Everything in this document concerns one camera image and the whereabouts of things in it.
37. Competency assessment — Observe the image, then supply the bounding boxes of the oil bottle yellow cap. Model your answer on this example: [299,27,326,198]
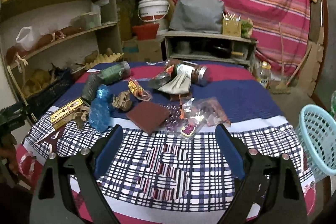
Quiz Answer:
[257,61,271,89]

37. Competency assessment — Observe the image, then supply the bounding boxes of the patterned blanket table cover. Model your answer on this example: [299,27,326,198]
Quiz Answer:
[16,61,317,224]

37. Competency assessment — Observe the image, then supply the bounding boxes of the white plastic bag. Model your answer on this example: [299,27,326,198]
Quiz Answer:
[16,26,36,51]

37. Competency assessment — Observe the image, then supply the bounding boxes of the orange yellow snack wrapper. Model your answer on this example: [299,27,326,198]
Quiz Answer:
[127,79,152,102]

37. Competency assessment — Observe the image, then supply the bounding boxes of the grey cushion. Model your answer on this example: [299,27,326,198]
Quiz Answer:
[169,0,224,34]

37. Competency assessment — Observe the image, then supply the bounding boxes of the clear plastic wrapper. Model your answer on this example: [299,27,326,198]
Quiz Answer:
[182,97,231,127]

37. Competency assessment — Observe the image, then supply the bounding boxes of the broom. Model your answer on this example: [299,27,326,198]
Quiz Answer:
[269,22,312,95]

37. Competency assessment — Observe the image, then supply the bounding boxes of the yellow utensil holder box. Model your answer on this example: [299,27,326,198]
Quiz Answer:
[222,19,242,37]

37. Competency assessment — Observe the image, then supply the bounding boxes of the dark ribbed cup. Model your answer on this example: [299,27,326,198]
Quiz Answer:
[81,73,102,104]

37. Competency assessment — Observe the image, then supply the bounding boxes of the purple blister pack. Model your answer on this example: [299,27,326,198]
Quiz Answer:
[161,105,207,140]

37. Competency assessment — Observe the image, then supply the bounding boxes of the egg carton tray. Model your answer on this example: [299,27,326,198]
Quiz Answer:
[85,53,124,70]

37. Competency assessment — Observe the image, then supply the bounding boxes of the crumpled brown paper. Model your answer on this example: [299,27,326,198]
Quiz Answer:
[112,90,133,112]

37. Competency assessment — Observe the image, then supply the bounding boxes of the white label spice jar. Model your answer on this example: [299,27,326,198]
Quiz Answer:
[165,59,210,86]

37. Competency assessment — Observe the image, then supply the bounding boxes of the red plastic basin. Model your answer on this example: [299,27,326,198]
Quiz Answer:
[132,23,159,40]

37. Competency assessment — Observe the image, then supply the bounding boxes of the grey foil wrapper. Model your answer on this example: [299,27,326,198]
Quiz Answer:
[147,71,171,89]

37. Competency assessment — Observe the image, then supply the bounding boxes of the green label jar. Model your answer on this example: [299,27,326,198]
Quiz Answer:
[98,61,131,85]

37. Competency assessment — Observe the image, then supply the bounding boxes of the large wooden shelving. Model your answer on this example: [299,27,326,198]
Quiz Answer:
[1,0,122,107]

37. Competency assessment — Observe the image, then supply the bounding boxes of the blue plastic bag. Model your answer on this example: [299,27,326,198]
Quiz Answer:
[88,85,111,132]

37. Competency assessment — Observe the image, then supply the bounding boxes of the yellow rectangular box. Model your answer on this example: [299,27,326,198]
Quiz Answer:
[50,98,85,130]

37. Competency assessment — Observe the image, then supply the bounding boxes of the maroon scouring pad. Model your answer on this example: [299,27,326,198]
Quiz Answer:
[126,102,170,135]

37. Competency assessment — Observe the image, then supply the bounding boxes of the beige cloth pouch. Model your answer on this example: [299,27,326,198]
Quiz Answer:
[158,73,191,95]

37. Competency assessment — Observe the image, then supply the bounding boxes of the light blue plastic basket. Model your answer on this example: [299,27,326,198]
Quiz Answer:
[295,104,336,182]

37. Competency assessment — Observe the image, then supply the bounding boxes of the white plastic bucket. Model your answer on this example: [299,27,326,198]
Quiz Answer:
[137,0,170,22]

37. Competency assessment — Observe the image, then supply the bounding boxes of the small wooden shelf unit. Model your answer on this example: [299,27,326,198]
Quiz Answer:
[163,31,258,72]

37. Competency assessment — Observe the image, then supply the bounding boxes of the dark blue crate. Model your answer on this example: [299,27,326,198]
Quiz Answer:
[27,71,74,120]

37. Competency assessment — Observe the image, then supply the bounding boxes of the cardboard box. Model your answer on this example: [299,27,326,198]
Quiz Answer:
[122,36,164,63]

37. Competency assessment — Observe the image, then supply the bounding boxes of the clear food container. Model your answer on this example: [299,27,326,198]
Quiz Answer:
[71,12,102,31]

